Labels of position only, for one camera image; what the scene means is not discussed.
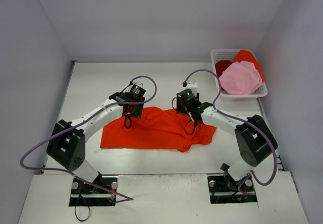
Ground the orange t shirt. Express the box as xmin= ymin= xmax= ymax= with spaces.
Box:
xmin=100 ymin=106 xmax=217 ymax=152
xmin=232 ymin=49 xmax=265 ymax=82

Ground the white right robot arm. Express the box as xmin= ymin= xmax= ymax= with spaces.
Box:
xmin=176 ymin=89 xmax=278 ymax=190

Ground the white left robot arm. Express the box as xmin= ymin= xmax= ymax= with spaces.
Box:
xmin=46 ymin=82 xmax=146 ymax=194

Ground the dark red t shirt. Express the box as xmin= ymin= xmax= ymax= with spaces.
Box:
xmin=214 ymin=60 xmax=232 ymax=78

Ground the pink t shirt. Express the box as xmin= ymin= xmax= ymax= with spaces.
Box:
xmin=219 ymin=61 xmax=263 ymax=95

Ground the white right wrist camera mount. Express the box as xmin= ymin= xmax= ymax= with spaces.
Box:
xmin=183 ymin=81 xmax=198 ymax=94

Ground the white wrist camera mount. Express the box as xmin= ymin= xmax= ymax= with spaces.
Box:
xmin=183 ymin=81 xmax=198 ymax=94
xmin=130 ymin=82 xmax=143 ymax=90

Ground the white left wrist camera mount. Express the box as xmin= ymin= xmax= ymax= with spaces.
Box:
xmin=130 ymin=82 xmax=143 ymax=90

